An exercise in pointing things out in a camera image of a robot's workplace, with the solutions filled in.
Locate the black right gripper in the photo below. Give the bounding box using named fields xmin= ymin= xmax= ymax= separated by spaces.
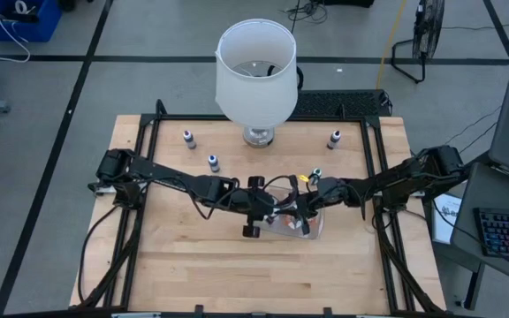
xmin=291 ymin=178 xmax=349 ymax=237

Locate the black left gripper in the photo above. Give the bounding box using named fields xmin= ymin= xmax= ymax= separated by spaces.
xmin=235 ymin=175 xmax=278 ymax=239

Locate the clear plastic container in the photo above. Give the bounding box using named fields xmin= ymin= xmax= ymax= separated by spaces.
xmin=254 ymin=184 xmax=326 ymax=241

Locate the large black food coloring bottle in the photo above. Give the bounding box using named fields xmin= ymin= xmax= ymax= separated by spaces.
xmin=326 ymin=129 xmax=342 ymax=151

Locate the large violet food coloring bottle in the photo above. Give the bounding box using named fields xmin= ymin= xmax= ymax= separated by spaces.
xmin=182 ymin=129 xmax=198 ymax=150

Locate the black perforated panel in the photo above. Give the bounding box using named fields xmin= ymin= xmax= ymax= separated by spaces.
xmin=296 ymin=89 xmax=393 ymax=118

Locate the silver table lamp white shade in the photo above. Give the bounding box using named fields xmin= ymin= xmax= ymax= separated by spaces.
xmin=214 ymin=18 xmax=300 ymax=149

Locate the white paper sheet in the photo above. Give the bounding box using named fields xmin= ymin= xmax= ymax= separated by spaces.
xmin=431 ymin=193 xmax=463 ymax=245

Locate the grey keyboard desk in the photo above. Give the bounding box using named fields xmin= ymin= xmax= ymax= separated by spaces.
xmin=430 ymin=163 xmax=509 ymax=310

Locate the backlit black keyboard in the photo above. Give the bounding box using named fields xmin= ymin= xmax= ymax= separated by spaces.
xmin=474 ymin=207 xmax=509 ymax=261

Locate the black floor fan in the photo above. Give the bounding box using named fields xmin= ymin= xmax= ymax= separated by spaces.
xmin=390 ymin=0 xmax=446 ymax=85

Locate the large blue plastic bin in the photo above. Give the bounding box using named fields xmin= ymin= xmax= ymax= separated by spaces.
xmin=0 ymin=0 xmax=64 ymax=44

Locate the black cable bundle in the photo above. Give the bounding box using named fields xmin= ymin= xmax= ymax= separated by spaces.
xmin=284 ymin=0 xmax=329 ymax=26

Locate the white cable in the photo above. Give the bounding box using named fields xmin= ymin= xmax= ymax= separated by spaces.
xmin=0 ymin=0 xmax=32 ymax=64

